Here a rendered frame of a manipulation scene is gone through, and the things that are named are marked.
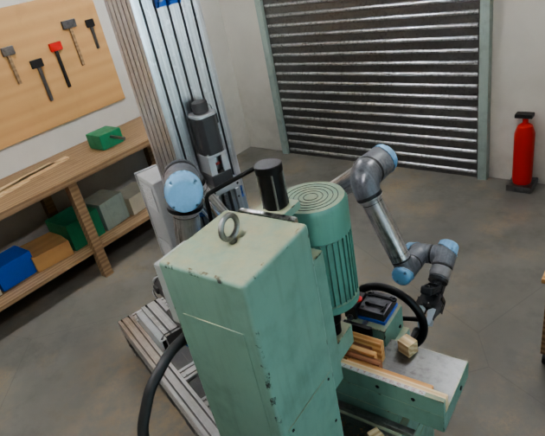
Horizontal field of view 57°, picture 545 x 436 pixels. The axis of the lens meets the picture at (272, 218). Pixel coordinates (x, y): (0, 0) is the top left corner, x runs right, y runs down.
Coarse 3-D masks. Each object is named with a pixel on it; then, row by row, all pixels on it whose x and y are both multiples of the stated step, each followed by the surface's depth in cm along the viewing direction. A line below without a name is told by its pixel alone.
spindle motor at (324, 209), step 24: (288, 192) 126; (312, 192) 123; (336, 192) 121; (312, 216) 115; (336, 216) 116; (312, 240) 118; (336, 240) 119; (336, 264) 122; (336, 288) 125; (336, 312) 128
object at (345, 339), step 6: (342, 324) 144; (348, 324) 144; (342, 330) 142; (348, 330) 142; (342, 336) 140; (348, 336) 143; (342, 342) 140; (348, 342) 144; (342, 348) 141; (348, 348) 144; (342, 354) 141
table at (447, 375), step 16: (400, 336) 159; (400, 352) 149; (432, 352) 147; (384, 368) 145; (400, 368) 144; (416, 368) 143; (432, 368) 142; (448, 368) 141; (464, 368) 140; (352, 384) 142; (432, 384) 137; (448, 384) 136; (464, 384) 141; (368, 400) 142; (384, 400) 137; (448, 400) 132; (416, 416) 133; (432, 416) 130; (448, 416) 131
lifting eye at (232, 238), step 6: (222, 216) 96; (228, 216) 97; (234, 216) 98; (222, 222) 96; (234, 222) 99; (222, 228) 96; (234, 228) 100; (222, 234) 96; (234, 234) 99; (228, 240) 98; (234, 240) 99
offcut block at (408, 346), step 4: (404, 336) 148; (408, 336) 148; (400, 340) 147; (404, 340) 147; (408, 340) 147; (412, 340) 146; (416, 340) 146; (400, 344) 147; (404, 344) 145; (408, 344) 145; (412, 344) 145; (416, 344) 146; (400, 348) 148; (404, 348) 146; (408, 348) 145; (412, 348) 146; (416, 348) 147; (404, 352) 147; (408, 352) 145; (412, 352) 146; (416, 352) 148; (408, 356) 146
